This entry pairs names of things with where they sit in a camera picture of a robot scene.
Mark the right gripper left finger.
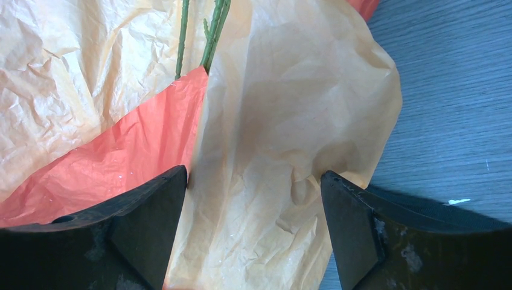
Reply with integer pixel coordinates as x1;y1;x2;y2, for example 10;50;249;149
1;166;187;289

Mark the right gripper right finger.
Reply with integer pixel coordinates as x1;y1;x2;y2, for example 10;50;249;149
321;171;511;289

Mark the orange flower bouquet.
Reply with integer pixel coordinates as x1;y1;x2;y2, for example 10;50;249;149
1;1;402;289

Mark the remaining flower bunch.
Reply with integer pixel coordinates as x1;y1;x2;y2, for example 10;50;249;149
174;0;231;80

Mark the black ribbon gold lettering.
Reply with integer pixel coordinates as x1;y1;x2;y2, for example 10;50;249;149
367;185;511;231

